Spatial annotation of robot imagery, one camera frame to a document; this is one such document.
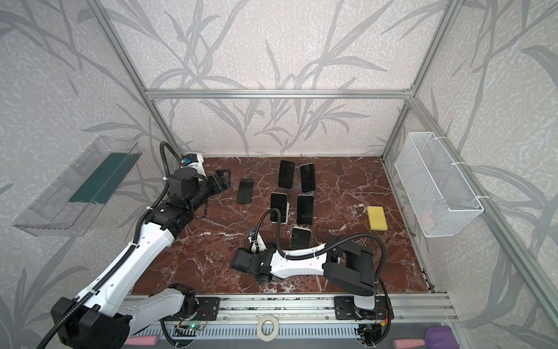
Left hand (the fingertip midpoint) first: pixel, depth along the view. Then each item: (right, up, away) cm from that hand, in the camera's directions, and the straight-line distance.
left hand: (226, 167), depth 75 cm
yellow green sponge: (+61, -22, +22) cm, 69 cm away
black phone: (-1, -11, +34) cm, 35 cm away
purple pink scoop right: (+69, -54, -7) cm, 88 cm away
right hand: (+10, -30, +10) cm, 33 cm away
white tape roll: (+14, -55, -6) cm, 57 cm away
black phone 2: (+20, -3, +27) cm, 34 cm away
